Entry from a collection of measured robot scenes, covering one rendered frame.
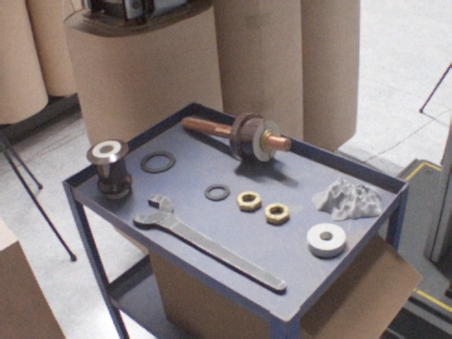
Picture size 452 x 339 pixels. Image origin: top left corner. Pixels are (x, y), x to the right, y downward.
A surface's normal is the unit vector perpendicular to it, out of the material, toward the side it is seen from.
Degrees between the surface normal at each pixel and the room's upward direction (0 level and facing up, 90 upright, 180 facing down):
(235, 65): 90
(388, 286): 26
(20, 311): 90
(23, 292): 90
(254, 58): 90
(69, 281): 0
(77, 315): 0
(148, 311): 0
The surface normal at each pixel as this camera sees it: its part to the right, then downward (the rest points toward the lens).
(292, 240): -0.07, -0.81
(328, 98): 0.35, 0.52
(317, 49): -0.04, 0.58
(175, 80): 0.71, 0.37
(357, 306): 0.26, -0.58
